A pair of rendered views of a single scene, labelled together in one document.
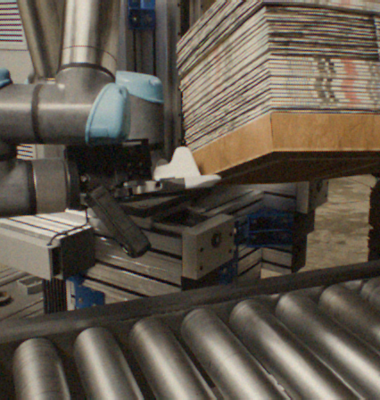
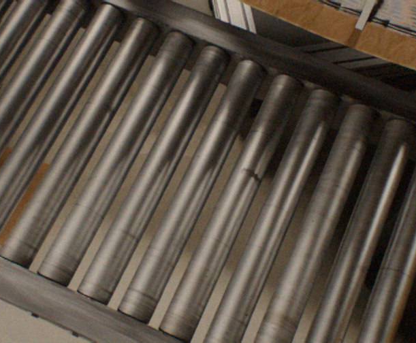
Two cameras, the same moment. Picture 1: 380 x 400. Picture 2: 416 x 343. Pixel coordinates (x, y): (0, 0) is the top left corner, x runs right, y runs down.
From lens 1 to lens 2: 0.74 m
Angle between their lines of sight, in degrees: 59
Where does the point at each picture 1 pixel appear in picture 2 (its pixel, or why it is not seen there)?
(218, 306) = (196, 39)
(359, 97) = not seen: outside the picture
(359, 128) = (301, 9)
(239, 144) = not seen: outside the picture
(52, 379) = (56, 32)
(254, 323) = (195, 70)
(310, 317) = (231, 91)
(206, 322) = (168, 49)
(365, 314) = (264, 114)
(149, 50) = not seen: outside the picture
